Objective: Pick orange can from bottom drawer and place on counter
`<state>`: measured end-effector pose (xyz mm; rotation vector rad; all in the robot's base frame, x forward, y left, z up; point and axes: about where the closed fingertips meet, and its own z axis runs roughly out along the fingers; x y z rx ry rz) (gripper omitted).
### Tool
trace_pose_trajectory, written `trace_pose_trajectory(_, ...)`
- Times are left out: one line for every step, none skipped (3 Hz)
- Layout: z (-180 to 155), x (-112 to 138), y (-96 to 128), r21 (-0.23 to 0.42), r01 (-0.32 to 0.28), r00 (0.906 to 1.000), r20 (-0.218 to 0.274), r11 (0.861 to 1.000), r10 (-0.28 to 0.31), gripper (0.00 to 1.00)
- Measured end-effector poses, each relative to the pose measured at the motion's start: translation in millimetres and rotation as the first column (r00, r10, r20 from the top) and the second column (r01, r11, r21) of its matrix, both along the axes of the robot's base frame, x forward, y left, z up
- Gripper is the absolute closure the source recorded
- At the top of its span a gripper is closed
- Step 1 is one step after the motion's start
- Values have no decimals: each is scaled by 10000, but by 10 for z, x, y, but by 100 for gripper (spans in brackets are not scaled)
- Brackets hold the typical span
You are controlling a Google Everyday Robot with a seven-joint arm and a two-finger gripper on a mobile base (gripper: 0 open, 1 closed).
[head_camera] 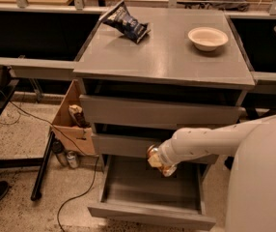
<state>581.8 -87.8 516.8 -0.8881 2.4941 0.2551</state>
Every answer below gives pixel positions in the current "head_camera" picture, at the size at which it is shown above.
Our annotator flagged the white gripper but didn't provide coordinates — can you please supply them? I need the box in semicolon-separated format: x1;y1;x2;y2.
148;140;179;168

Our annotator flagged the orange soda can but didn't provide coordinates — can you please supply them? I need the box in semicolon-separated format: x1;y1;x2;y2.
147;145;177;177

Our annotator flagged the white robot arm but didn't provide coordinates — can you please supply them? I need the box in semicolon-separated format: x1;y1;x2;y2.
147;115;276;232

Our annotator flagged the grey bottom drawer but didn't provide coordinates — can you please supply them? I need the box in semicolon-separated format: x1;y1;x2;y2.
88;156;216;231

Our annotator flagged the grey drawer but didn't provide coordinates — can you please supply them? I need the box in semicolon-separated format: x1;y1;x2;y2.
91;132;223;165
88;156;216;231
79;95;241;131

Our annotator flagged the grey middle drawer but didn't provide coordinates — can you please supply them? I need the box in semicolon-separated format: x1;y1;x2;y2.
91;132;223;165

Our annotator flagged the grey top drawer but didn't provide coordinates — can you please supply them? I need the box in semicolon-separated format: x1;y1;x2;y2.
79;95;241;131

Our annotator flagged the silver can on floor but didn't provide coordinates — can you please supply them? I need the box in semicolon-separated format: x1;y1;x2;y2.
67;151;79;168

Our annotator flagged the grey drawer cabinet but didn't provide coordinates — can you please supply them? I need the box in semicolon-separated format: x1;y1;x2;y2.
73;5;256;166

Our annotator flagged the snack bag in box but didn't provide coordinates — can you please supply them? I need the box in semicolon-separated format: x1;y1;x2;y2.
69;104;90;128

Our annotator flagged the cardboard box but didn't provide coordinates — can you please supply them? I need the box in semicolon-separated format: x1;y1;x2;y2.
51;80;95;156

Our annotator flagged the dark bottle on floor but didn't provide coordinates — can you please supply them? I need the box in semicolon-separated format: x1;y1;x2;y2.
52;140;68;166

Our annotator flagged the white paper bowl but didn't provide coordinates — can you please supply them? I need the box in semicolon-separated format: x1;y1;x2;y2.
188;27;229;52

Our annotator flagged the blue chip bag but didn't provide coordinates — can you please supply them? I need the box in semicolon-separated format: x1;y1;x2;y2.
103;4;150;44

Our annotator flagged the black office chair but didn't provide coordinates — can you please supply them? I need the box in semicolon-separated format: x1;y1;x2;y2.
235;21;276;120

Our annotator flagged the black floor cable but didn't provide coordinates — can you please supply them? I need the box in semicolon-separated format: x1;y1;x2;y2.
0;84;100;232

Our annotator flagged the grey metal rail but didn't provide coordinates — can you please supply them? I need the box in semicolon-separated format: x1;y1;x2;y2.
0;57;77;81

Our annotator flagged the black table frame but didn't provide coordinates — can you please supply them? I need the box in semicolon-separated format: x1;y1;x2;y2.
0;77;57;202

